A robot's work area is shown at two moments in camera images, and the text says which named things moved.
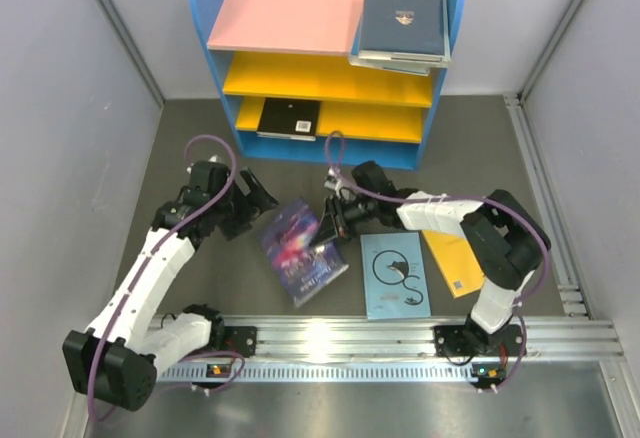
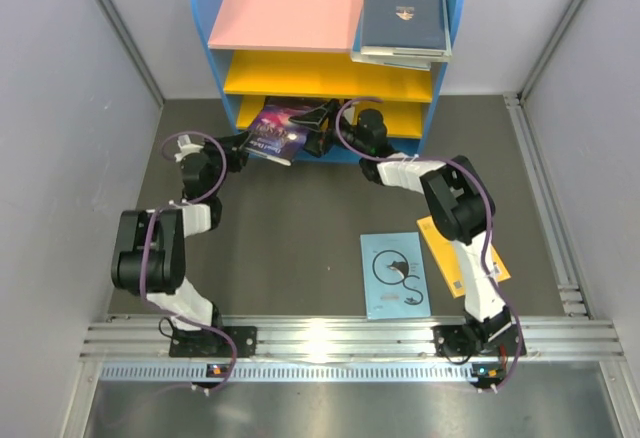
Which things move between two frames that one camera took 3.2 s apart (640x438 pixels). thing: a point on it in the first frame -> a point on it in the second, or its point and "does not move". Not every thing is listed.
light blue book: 394,279 does not move
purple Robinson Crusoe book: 304,268 -> 274,136
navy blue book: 402,20 does not move
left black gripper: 252,205 -> 234,154
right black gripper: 328,229 -> 318,143
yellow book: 462,270 does not move
